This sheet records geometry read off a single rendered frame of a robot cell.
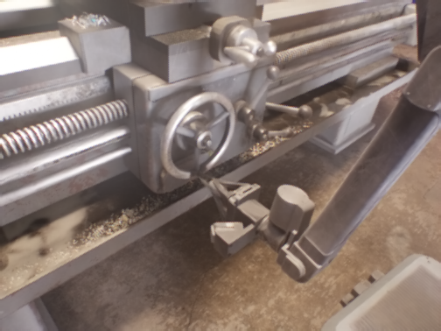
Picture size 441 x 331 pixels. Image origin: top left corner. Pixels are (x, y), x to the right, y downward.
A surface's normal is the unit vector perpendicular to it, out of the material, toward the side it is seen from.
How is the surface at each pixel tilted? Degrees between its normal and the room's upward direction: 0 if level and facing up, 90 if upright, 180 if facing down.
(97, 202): 0
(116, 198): 0
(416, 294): 0
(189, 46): 90
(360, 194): 81
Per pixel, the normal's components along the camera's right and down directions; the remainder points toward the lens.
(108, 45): 0.69, 0.49
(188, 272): 0.08, -0.78
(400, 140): -0.70, 0.26
